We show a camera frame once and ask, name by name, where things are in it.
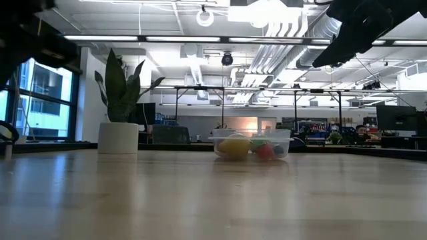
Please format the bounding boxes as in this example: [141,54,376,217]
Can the black ceiling spotlights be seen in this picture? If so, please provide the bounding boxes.
[362,80,382,91]

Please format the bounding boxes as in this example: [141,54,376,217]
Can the yellow toy lemon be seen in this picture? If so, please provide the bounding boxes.
[218,133,252,159]

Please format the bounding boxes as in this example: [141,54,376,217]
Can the window with dark frame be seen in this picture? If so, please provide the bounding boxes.
[0,58,83,141]

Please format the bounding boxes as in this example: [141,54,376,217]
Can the small green potted plant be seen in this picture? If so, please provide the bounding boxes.
[329,131,344,145]

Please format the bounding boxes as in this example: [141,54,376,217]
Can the white ceiling ring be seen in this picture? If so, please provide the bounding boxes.
[195,8,215,27]

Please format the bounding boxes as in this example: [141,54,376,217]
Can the green snake plant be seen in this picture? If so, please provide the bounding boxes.
[94,48,166,123]

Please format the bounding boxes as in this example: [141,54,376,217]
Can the dark grey box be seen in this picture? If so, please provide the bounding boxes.
[152,124,191,145]

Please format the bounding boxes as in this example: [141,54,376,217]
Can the black cable loop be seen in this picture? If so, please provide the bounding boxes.
[0,119,20,144]

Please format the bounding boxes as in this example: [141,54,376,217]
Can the white plant pot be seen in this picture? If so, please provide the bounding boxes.
[97,122,139,155]

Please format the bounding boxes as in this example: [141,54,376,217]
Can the long ceiling light bar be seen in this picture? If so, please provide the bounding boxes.
[63,33,427,47]

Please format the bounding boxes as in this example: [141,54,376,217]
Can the red toy strawberry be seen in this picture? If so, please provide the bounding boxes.
[256,143,276,160]

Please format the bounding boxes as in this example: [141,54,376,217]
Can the black computer monitor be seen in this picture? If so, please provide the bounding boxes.
[376,104,418,132]
[133,102,157,126]

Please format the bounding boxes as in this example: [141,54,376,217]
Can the black workstation frame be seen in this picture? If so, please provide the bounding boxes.
[174,85,225,129]
[293,88,344,134]

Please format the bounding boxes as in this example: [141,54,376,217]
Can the silver ventilation duct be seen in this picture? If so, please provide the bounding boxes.
[295,13,334,69]

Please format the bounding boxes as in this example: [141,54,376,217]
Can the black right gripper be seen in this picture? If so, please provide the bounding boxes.
[312,0,395,69]

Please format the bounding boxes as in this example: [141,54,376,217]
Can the person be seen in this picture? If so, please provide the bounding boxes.
[355,124,371,141]

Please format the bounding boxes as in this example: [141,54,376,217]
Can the black aluminium table frame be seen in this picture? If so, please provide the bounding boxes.
[0,141,427,163]

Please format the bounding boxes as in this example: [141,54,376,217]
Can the clear plastic tupperware container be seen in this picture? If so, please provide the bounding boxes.
[208,128,295,160]

